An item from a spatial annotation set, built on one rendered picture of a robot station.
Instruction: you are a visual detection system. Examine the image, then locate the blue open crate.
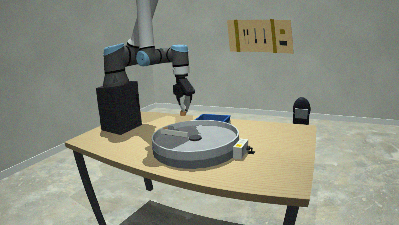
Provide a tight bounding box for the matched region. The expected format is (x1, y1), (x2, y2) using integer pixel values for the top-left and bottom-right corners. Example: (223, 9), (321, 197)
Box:
(195, 114), (231, 124)

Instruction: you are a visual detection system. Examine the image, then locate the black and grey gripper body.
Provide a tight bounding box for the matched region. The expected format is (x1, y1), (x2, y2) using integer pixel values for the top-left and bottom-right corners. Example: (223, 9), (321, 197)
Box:
(173, 74), (188, 97)

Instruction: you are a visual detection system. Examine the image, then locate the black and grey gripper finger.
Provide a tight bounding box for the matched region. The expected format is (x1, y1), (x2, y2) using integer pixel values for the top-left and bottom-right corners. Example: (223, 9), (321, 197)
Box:
(176, 92), (186, 112)
(184, 94), (192, 113)

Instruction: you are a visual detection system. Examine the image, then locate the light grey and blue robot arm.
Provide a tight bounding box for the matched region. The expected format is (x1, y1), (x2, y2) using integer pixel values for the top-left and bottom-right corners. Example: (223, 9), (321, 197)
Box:
(103, 0), (195, 95)

